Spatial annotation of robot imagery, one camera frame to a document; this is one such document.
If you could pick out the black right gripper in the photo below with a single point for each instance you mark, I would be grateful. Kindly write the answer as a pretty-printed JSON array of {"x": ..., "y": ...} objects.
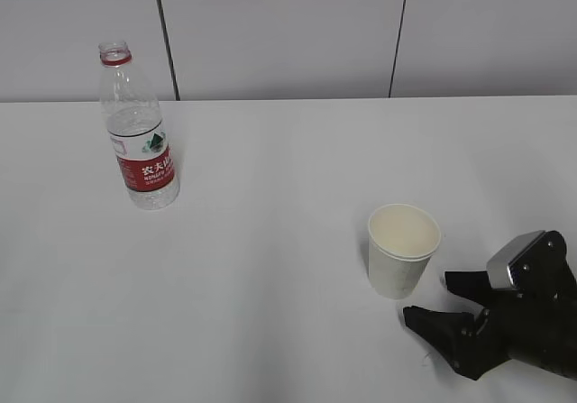
[{"x": 536, "y": 326}]

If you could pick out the white paper cup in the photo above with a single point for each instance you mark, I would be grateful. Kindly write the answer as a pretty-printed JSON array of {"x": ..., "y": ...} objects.
[{"x": 402, "y": 240}]

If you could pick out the Nongfu Spring water bottle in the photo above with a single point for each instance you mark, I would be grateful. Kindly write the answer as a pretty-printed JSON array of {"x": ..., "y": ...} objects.
[{"x": 134, "y": 124}]

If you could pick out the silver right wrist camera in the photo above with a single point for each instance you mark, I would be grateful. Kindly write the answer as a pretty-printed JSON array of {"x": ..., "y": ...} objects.
[{"x": 515, "y": 266}]

